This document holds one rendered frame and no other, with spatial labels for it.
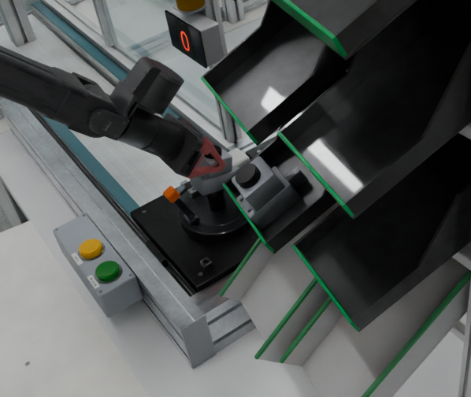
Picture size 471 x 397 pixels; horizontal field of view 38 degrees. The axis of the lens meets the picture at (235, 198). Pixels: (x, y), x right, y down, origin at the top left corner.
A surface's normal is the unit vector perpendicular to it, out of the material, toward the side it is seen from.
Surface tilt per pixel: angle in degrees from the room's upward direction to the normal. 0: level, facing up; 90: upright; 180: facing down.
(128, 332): 0
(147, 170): 0
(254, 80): 25
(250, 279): 90
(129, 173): 0
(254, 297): 45
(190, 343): 90
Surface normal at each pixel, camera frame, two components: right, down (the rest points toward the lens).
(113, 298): 0.54, 0.48
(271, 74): -0.51, -0.53
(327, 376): -0.74, -0.28
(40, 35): -0.15, -0.75
